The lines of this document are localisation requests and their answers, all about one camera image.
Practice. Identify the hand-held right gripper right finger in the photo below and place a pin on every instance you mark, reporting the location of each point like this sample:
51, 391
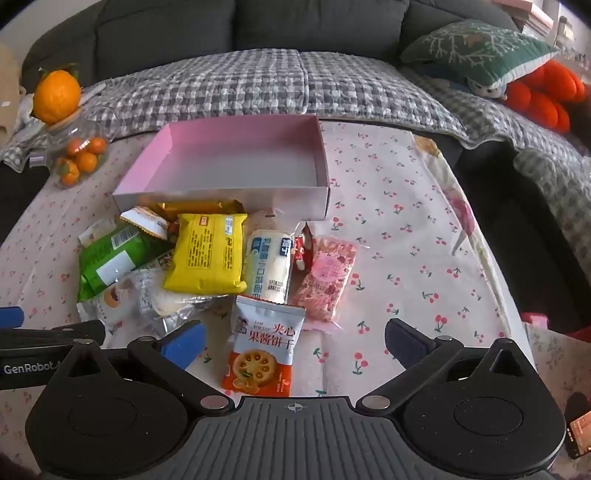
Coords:
404, 344

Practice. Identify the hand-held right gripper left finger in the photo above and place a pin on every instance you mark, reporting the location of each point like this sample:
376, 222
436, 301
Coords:
184, 344

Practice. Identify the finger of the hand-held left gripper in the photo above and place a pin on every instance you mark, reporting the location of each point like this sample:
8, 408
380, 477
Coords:
46, 333
9, 317

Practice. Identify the clear white bun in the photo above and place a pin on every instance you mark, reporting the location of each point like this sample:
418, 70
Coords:
166, 300

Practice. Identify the orange white biscuit packet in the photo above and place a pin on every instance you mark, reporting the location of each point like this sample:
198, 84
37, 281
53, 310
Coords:
263, 350

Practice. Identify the yellow snack packet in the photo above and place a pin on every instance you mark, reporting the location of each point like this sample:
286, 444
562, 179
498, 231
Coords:
207, 254

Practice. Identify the green snack packet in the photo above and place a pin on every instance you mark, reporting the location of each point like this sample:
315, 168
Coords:
115, 258

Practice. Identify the pink snack packet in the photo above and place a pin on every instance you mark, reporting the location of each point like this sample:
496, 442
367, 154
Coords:
323, 277

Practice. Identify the white blue-label snack packet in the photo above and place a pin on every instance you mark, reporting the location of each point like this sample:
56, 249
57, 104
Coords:
268, 267

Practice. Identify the orange-edged white snack packet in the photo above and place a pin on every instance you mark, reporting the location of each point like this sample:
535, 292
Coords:
143, 221

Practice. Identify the red snack packet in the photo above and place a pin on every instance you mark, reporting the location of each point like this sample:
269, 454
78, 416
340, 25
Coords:
303, 251

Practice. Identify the gold foil snack bar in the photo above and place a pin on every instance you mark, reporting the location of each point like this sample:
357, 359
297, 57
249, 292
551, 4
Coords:
198, 206

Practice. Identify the pink cardboard box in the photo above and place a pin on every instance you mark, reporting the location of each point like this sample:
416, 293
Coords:
240, 161

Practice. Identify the cherry print tablecloth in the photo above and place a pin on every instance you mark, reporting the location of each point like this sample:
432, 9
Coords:
392, 207

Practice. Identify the floral cloth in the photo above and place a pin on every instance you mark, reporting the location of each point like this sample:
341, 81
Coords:
457, 207

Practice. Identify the small tangerine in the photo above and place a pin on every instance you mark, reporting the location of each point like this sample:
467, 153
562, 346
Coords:
61, 164
97, 145
77, 147
86, 162
69, 178

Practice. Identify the floral paper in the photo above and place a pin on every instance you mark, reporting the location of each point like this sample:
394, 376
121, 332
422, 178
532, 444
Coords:
554, 364

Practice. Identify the red object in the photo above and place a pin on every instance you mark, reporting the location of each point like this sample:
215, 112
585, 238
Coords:
577, 333

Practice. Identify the glass jar with oranges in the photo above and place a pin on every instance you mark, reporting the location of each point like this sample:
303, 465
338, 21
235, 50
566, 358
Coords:
51, 138

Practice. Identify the smartphone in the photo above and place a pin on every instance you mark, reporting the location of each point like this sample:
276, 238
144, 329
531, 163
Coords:
579, 434

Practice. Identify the white cloth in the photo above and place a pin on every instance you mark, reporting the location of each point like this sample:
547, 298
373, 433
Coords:
30, 115

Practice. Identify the large orange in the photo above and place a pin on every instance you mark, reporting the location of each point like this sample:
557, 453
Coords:
57, 94

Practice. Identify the beige cloth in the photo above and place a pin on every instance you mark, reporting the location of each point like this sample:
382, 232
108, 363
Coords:
11, 87

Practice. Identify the white stick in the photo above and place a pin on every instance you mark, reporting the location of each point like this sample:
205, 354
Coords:
94, 93

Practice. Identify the grey checkered blanket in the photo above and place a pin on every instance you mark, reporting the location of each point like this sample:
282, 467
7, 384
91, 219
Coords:
231, 87

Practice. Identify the white-faced plush doll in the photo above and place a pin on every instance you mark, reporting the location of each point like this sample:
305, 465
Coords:
485, 88

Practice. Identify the orange plush toy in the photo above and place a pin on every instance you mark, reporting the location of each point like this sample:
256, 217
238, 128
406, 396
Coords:
545, 101

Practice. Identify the green embroidered pillow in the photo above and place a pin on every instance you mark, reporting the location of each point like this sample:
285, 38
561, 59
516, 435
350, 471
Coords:
475, 46

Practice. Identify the dark grey sofa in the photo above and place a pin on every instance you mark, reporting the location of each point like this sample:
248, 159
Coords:
161, 32

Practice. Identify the stack of books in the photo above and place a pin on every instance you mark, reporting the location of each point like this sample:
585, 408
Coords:
531, 18

